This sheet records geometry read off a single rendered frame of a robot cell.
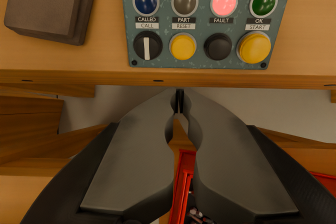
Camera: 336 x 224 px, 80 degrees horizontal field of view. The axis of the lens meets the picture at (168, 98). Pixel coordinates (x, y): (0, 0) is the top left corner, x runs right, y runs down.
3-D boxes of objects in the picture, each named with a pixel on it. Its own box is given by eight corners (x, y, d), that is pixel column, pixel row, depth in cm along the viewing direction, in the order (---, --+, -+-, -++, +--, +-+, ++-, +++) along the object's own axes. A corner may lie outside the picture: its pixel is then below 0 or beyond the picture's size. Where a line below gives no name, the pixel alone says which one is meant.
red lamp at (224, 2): (233, 16, 19) (238, 9, 17) (209, 16, 19) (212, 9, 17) (233, -3, 19) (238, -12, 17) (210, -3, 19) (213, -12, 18)
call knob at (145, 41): (161, 57, 21) (160, 62, 20) (136, 57, 21) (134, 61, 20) (160, 32, 20) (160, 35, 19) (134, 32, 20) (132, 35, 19)
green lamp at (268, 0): (271, 17, 19) (279, 9, 17) (247, 17, 19) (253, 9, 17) (271, -3, 19) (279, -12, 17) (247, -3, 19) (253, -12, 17)
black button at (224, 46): (227, 58, 21) (230, 62, 20) (204, 57, 21) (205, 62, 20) (231, 34, 20) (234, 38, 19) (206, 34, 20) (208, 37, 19)
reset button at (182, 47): (193, 57, 21) (194, 61, 20) (170, 57, 21) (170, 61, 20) (195, 34, 20) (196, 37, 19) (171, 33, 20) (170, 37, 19)
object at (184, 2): (195, 16, 19) (197, 8, 17) (172, 15, 19) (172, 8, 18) (196, -4, 19) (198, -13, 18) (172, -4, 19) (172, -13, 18)
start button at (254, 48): (263, 61, 21) (267, 65, 20) (235, 60, 21) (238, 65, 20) (271, 32, 19) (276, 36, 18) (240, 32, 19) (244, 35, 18)
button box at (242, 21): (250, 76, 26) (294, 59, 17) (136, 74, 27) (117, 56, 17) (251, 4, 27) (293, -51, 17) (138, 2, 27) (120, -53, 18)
